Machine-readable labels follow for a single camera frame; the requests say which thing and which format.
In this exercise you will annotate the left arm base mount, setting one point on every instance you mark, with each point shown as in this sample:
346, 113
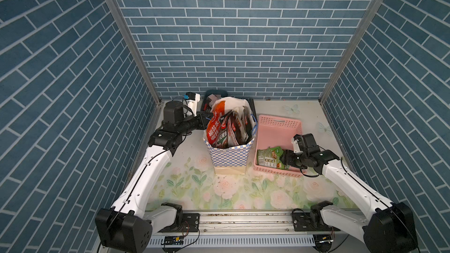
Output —
187, 224

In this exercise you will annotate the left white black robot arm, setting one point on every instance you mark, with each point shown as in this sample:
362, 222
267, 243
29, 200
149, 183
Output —
125, 226

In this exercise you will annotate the green small sachet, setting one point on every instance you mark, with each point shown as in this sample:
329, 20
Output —
271, 157

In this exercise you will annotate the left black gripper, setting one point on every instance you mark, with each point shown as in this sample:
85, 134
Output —
202, 122

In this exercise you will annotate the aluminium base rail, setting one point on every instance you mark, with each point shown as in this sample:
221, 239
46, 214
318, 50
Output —
250, 222

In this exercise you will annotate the green circuit board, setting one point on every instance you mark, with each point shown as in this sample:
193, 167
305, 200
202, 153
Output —
177, 241

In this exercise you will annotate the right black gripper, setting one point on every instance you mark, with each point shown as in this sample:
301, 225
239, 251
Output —
286, 158

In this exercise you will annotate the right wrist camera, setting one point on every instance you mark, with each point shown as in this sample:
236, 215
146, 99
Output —
297, 144

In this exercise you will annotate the orange seasoning packet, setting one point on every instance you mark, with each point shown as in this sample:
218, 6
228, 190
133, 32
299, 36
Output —
212, 131

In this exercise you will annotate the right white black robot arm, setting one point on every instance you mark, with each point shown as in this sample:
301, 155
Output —
384, 226

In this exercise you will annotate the right circuit board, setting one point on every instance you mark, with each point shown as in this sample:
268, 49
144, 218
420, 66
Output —
323, 243

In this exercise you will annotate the pink plastic basket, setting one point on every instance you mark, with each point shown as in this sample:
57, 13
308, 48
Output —
274, 131

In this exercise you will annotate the dark red fish seasoning packet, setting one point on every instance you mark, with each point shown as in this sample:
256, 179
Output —
246, 126

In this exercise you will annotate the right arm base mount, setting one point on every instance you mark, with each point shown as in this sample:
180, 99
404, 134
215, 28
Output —
302, 222

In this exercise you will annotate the small red white packet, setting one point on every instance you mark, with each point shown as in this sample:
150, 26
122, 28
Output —
234, 125

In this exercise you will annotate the blue checkered paper bag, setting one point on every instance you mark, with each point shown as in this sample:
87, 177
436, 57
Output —
233, 160

